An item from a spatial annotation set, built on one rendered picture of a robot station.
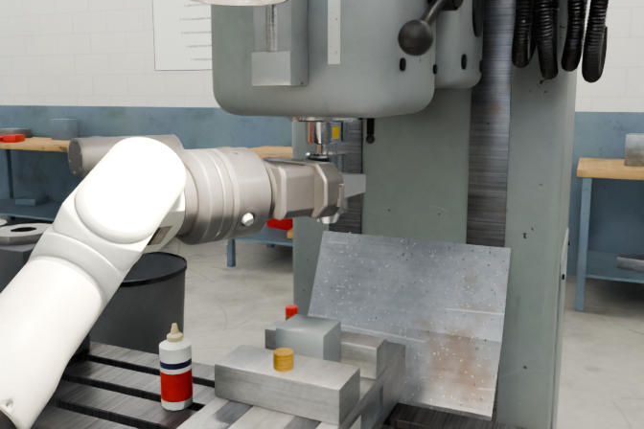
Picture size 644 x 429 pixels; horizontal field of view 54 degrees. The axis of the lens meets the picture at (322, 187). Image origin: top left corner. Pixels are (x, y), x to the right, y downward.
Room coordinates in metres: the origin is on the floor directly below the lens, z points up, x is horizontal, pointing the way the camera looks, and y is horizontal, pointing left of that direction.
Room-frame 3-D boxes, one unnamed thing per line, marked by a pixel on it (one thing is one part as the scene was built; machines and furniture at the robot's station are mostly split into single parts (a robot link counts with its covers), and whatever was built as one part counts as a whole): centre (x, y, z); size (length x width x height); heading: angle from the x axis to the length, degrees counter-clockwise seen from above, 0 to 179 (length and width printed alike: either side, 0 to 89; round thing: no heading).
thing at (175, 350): (0.77, 0.19, 0.99); 0.04 x 0.04 x 0.11
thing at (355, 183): (0.66, -0.03, 1.24); 0.06 x 0.02 x 0.03; 132
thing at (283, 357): (0.64, 0.04, 1.05); 0.02 x 0.02 x 0.02
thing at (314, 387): (0.64, 0.04, 1.02); 0.15 x 0.06 x 0.04; 66
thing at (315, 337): (0.70, 0.02, 1.04); 0.06 x 0.05 x 0.06; 66
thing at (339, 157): (0.69, -0.01, 1.26); 0.05 x 0.05 x 0.01
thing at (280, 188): (0.63, 0.06, 1.23); 0.13 x 0.12 x 0.10; 42
